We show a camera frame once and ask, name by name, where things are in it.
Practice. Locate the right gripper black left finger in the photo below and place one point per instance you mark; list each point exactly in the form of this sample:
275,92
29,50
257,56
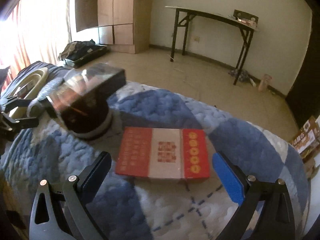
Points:
93,176

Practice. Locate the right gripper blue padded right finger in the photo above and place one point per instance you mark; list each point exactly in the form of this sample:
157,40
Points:
230,177

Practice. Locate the red white box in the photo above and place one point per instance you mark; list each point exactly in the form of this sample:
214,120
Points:
164,154

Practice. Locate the black round foam container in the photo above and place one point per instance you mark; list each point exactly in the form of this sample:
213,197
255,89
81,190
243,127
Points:
87,118

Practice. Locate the dark brown glossy box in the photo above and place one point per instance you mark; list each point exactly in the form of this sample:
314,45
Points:
84,91

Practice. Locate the cream plastic basin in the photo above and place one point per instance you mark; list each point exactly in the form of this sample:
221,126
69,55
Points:
28,86

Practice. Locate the blue patchwork quilt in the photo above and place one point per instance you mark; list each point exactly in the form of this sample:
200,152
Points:
85,154

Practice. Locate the printed cardboard box on floor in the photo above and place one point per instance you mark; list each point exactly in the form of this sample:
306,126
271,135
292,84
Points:
307,138

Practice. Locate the open black suitcase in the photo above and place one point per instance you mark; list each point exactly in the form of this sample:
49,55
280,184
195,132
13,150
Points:
79,53

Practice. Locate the window curtain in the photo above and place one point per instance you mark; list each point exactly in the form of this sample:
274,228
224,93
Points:
36,30

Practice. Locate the dark wooden door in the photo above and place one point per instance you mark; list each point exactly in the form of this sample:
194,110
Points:
303,97

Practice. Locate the pink bottle on floor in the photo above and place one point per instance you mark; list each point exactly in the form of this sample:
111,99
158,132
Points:
264,82

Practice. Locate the wooden wardrobe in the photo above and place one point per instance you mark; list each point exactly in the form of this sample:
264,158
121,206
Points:
124,25

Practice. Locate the black box on table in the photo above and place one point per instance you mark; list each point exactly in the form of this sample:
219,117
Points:
246,18

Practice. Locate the black folding table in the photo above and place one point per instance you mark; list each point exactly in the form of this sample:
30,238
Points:
210,34

